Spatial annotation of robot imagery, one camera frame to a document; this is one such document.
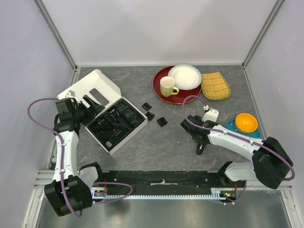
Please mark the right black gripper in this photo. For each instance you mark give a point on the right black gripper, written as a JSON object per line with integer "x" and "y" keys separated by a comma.
{"x": 198, "y": 118}

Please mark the woven bamboo tray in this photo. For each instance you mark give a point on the woven bamboo tray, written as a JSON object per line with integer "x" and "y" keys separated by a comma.
{"x": 215, "y": 87}

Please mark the black comb guard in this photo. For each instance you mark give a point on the black comb guard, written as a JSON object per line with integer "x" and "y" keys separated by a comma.
{"x": 150, "y": 116}
{"x": 146, "y": 106}
{"x": 162, "y": 122}

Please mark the red round plate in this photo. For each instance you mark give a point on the red round plate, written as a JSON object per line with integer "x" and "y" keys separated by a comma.
{"x": 174, "y": 99}

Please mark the orange bowl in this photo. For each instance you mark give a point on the orange bowl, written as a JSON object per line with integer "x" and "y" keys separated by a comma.
{"x": 245, "y": 117}

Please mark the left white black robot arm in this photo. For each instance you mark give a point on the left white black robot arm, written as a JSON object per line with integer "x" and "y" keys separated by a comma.
{"x": 70, "y": 189}

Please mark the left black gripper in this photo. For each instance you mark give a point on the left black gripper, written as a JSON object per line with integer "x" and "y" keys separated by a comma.
{"x": 98, "y": 108}

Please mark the small oil bottle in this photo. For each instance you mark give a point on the small oil bottle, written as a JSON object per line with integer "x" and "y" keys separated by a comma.
{"x": 108, "y": 144}

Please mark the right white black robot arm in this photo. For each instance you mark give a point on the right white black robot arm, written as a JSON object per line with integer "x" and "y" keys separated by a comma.
{"x": 267, "y": 161}

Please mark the white paper plate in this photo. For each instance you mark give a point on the white paper plate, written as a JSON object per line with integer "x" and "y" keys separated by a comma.
{"x": 186, "y": 76}

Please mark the white cable duct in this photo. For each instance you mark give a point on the white cable duct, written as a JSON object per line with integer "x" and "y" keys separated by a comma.
{"x": 214, "y": 195}

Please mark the blue dotted plate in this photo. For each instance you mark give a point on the blue dotted plate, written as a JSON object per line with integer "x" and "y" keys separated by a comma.
{"x": 231, "y": 125}

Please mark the white clipper kit box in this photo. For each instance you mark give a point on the white clipper kit box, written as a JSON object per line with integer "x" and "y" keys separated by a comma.
{"x": 118, "y": 122}

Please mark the yellow-green mug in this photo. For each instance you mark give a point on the yellow-green mug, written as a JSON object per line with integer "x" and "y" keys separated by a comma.
{"x": 167, "y": 87}

